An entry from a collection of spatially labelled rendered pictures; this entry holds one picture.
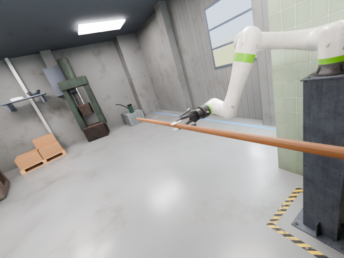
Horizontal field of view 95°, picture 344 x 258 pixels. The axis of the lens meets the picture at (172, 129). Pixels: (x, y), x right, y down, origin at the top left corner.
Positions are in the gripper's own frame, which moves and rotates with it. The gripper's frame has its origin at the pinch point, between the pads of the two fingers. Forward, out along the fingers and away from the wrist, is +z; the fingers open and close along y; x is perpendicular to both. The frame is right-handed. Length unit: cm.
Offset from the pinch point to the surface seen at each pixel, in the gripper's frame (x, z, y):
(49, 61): 569, 58, -201
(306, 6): -25, -124, -44
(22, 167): 486, 239, 64
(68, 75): 518, 29, -138
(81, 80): 510, 0, -113
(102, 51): 591, -118, -202
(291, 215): -26, -66, 116
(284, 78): -6, -124, 6
